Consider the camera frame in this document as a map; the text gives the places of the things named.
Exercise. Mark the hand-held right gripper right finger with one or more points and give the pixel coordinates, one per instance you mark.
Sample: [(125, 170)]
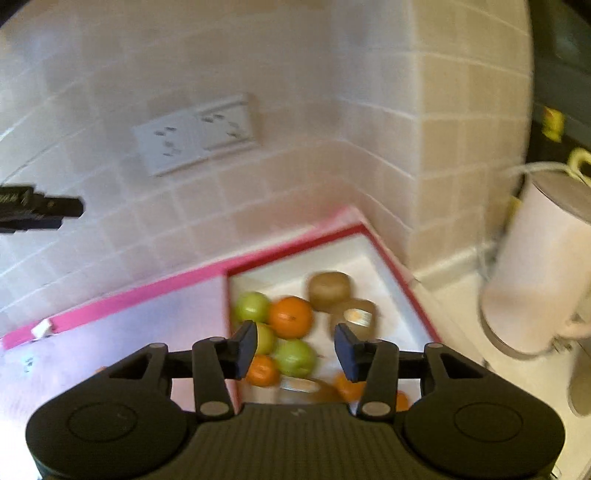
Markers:
[(346, 353)]

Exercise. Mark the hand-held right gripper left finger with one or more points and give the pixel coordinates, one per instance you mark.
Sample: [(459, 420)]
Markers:
[(247, 350)]

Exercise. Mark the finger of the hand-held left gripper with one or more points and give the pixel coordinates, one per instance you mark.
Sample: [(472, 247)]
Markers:
[(51, 207)]

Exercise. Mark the yellow-green apple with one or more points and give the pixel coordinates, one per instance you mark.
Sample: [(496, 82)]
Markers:
[(267, 337)]

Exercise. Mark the brown kiwi with sticker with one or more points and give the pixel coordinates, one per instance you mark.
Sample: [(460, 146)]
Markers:
[(358, 319)]

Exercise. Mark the green apple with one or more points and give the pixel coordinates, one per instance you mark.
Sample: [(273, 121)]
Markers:
[(251, 307), (295, 357)]

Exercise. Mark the brown fruit with label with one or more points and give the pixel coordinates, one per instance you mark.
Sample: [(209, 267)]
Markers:
[(304, 391)]

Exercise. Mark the red-rimmed white box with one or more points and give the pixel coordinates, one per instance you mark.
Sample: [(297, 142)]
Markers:
[(388, 281)]

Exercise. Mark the white paper tag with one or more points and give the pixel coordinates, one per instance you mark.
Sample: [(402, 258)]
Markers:
[(41, 328)]

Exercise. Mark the white electric kettle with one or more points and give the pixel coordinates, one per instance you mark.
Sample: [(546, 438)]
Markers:
[(531, 258)]

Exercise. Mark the dark bottle with yellow label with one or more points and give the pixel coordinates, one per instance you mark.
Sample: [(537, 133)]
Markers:
[(514, 205)]

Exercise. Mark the grey round object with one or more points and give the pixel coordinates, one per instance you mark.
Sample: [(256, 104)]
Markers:
[(581, 387)]

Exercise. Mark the yellow sticker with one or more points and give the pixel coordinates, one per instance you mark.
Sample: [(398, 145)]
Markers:
[(553, 122)]

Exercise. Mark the white wall socket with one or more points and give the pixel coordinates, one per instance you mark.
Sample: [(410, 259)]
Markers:
[(168, 147), (226, 122)]

